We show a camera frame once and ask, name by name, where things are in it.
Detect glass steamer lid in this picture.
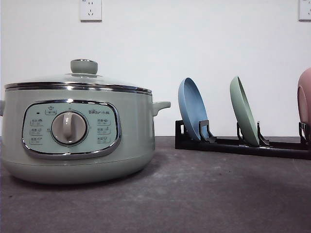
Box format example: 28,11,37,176
4,58,153,94

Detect white wall socket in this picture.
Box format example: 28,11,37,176
298,0,311,22
80,0,103,22

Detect blue plate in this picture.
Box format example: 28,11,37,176
178,77,209,141

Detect green plate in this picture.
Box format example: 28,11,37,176
230,76,260,146

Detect green electric steamer pot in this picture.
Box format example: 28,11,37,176
0,85,172,184

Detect pink plate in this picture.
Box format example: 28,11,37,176
296,67,311,122

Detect black plate rack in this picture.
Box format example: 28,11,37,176
174,118,311,160

